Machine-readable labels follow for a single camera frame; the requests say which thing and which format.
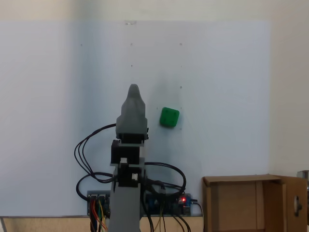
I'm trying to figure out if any blue power circuit board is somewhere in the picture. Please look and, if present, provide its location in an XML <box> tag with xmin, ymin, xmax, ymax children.
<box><xmin>144</xmin><ymin>192</ymin><xmax>198</xmax><ymax>216</ymax></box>

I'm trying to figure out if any orange jumper wire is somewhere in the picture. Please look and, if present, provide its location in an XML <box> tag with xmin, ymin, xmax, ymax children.
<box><xmin>90</xmin><ymin>200</ymin><xmax>98</xmax><ymax>232</ymax></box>

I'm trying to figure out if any thin black servo cable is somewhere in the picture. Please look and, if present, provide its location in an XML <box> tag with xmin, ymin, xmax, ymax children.
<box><xmin>144</xmin><ymin>161</ymin><xmax>187</xmax><ymax>194</ymax></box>
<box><xmin>74</xmin><ymin>123</ymin><xmax>118</xmax><ymax>184</ymax></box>

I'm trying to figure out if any thick black power cable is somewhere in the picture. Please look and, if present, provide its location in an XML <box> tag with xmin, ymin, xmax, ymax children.
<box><xmin>76</xmin><ymin>172</ymin><xmax>114</xmax><ymax>202</ymax></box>

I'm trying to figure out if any dark board cable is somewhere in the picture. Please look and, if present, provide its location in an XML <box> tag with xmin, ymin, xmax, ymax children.
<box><xmin>192</xmin><ymin>200</ymin><xmax>204</xmax><ymax>218</ymax></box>

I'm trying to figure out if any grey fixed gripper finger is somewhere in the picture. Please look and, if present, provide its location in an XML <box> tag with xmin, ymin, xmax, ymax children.
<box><xmin>120</xmin><ymin>84</ymin><xmax>146</xmax><ymax>118</ymax></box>

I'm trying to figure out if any thin yellow wire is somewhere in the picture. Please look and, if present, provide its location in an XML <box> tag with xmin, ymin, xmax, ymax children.
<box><xmin>155</xmin><ymin>200</ymin><xmax>163</xmax><ymax>232</ymax></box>

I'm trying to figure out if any green die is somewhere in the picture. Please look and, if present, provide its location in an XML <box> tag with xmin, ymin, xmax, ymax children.
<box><xmin>159</xmin><ymin>107</ymin><xmax>181</xmax><ymax>128</ymax></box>

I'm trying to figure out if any brown cardboard box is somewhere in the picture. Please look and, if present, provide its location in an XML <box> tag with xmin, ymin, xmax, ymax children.
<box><xmin>202</xmin><ymin>174</ymin><xmax>309</xmax><ymax>232</ymax></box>

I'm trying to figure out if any servo driver circuit board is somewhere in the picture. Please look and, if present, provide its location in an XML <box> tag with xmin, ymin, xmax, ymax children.
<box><xmin>87</xmin><ymin>190</ymin><xmax>112</xmax><ymax>216</ymax></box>

